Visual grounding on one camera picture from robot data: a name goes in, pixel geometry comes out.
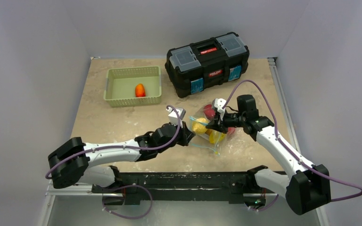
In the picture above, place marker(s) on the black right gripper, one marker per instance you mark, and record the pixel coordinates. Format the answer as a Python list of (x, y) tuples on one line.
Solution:
[(219, 122)]

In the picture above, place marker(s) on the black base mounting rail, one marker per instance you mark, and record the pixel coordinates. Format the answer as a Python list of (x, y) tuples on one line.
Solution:
[(231, 187)]

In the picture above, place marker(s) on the black plastic toolbox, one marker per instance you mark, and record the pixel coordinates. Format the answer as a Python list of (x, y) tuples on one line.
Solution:
[(202, 65)]

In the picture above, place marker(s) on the green perforated plastic basket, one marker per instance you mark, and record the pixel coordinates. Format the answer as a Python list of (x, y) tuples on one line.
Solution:
[(121, 83)]

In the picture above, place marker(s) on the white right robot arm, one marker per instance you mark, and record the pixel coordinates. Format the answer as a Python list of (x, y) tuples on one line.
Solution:
[(303, 190)]

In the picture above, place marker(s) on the orange fake fruit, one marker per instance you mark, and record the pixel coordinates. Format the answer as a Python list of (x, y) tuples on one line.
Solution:
[(140, 90)]

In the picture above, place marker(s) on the red fake apple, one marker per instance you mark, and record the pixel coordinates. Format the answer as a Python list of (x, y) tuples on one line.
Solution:
[(209, 112)]

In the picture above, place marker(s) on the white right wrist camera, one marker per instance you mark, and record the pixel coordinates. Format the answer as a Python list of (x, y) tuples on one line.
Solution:
[(218, 105)]

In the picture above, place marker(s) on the yellow fake pear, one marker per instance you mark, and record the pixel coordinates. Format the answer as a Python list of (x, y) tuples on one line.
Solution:
[(199, 125)]

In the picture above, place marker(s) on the clear zip top bag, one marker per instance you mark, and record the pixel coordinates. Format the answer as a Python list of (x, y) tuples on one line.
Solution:
[(202, 140)]

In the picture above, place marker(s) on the red fake tomato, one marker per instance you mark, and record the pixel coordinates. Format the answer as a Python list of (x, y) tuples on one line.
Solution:
[(231, 131)]

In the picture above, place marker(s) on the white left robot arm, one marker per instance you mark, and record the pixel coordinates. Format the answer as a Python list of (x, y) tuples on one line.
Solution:
[(78, 162)]

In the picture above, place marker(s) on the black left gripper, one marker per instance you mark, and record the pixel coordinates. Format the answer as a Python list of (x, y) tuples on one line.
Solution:
[(186, 135)]

